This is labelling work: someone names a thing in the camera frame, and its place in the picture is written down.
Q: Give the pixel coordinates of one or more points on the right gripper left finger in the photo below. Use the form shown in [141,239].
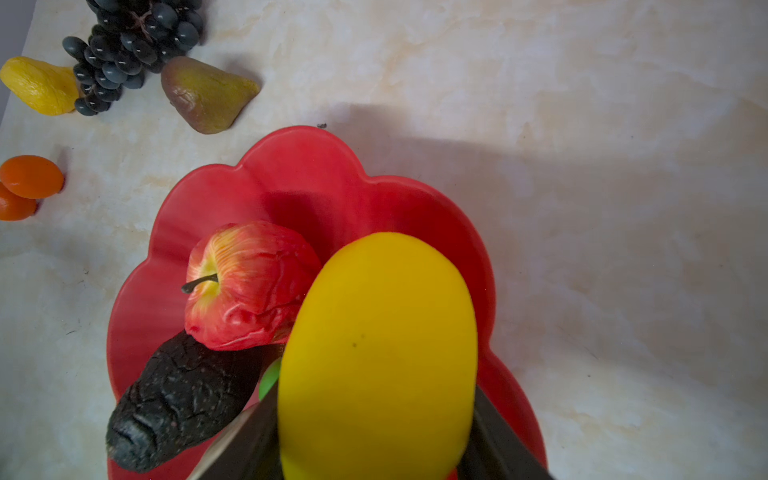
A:
[248,448]

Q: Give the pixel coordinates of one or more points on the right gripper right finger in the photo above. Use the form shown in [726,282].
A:
[494,451]

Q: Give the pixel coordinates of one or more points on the dark mangosteen green leaves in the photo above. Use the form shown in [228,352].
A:
[269,378]

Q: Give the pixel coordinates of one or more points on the dark avocado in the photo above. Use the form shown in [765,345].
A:
[186,394]

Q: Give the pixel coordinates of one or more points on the yellow lemon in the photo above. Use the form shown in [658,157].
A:
[378,377]

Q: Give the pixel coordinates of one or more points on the red flower-shaped bowl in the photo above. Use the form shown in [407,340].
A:
[308,180]

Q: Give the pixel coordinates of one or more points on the small yellow fruit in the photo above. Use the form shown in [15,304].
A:
[48,89]

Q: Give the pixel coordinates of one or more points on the orange tangerine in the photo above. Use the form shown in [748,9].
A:
[32,177]
[14,207]

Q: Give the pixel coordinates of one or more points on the brown green fig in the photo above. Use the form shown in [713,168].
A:
[207,98]

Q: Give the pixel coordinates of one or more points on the dark grape bunch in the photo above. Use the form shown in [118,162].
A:
[130,39]

